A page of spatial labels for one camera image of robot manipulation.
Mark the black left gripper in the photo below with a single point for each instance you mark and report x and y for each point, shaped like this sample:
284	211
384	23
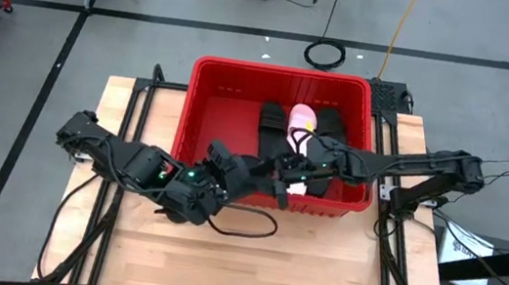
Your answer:
198	194

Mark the black metal beam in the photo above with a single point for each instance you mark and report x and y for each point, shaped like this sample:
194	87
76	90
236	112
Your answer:
504	264

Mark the white paper sheet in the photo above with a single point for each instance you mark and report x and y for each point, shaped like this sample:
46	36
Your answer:
464	254

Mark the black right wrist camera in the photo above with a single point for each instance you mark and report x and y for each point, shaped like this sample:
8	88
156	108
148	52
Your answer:
281	193

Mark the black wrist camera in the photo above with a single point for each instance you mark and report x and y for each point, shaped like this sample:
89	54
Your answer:
220	158
281	193

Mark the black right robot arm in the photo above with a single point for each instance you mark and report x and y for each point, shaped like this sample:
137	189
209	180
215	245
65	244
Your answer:
429	163

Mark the black slide sandal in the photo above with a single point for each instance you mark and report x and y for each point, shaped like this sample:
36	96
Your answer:
272	120
333	123

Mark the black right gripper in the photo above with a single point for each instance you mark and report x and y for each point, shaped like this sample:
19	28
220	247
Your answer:
330	165

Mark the red plastic bin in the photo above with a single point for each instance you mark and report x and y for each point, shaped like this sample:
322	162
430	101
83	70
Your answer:
226	129

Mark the pink slide sandal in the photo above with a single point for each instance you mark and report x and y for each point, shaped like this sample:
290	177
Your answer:
299	116

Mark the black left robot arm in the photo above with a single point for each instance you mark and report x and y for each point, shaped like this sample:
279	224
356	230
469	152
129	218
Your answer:
133	163

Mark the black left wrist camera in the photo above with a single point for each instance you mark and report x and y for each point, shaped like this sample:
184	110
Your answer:
220	158

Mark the black mesh box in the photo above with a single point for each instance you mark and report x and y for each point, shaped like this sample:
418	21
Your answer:
384	95

